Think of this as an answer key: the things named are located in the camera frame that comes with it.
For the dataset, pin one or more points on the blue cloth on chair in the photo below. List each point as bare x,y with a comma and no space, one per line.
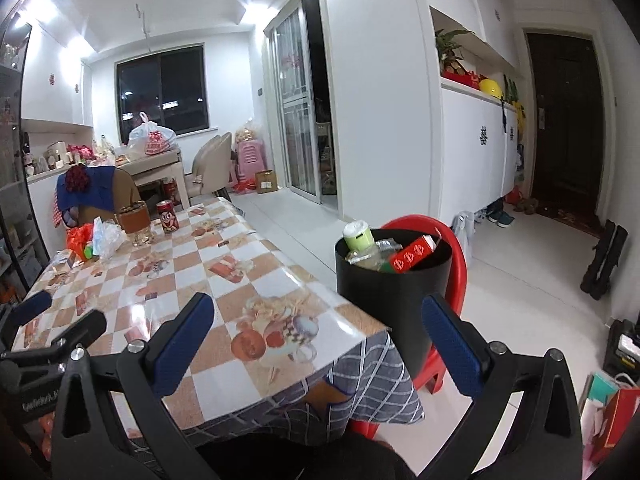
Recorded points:
100,195

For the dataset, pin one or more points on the white shoe cabinet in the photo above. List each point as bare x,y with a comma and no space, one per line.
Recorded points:
479,131

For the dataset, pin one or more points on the brown chair with clothes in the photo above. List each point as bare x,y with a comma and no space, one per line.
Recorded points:
125,194

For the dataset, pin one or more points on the potted green plant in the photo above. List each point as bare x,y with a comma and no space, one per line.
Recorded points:
448,50

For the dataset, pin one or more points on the clear plastic bag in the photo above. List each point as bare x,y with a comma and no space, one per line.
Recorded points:
107,237

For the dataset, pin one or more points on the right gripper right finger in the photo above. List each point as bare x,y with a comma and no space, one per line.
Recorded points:
523,420

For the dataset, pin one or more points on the orange plastic bag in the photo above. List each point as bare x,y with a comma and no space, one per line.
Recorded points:
79,241

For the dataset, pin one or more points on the pink plastic stool stack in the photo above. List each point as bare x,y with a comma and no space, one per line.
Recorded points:
250,159

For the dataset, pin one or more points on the dark entrance door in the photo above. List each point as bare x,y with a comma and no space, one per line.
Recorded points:
569,121

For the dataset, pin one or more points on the red cartoon drink can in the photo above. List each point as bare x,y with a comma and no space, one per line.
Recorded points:
166,213

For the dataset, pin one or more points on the beige dining table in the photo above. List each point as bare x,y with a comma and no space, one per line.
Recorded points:
166,165

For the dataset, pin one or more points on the blue sneakers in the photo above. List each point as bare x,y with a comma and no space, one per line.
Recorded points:
500,218

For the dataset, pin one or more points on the checkered plaid tablecloth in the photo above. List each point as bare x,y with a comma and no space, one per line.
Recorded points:
223,397

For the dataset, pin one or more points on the beige dining chair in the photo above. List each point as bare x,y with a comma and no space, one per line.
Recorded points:
211,169

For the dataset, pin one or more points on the white shopping bag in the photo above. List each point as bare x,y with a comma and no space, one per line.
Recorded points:
149,139

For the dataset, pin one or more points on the glass display cabinet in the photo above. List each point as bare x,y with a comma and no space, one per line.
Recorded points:
23,255

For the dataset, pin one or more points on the yellow helmet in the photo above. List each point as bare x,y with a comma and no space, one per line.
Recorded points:
491,88

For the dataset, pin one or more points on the black boots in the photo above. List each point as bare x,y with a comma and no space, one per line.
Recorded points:
597,279

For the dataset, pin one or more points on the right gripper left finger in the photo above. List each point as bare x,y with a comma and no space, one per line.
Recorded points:
89,441

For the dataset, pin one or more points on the red cardboard box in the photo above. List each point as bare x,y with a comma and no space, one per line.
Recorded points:
414,253

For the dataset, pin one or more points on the white plastic bag on floor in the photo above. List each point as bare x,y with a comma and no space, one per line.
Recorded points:
463,227

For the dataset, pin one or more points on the small cardboard box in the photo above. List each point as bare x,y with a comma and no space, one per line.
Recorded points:
266,182

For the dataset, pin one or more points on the dark red flower bunch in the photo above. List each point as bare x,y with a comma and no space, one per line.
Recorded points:
77,179

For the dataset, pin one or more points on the sliding glass door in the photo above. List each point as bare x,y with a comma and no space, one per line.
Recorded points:
299,71

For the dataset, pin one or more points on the brown glass cup with straw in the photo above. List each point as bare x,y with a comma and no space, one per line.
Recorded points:
135,221

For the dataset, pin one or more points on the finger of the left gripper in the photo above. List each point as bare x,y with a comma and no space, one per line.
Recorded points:
83,333
14,317

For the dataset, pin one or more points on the dark window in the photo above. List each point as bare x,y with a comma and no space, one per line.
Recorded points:
168,87

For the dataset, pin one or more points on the green plastic bottle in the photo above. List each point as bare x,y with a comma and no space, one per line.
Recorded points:
362,248

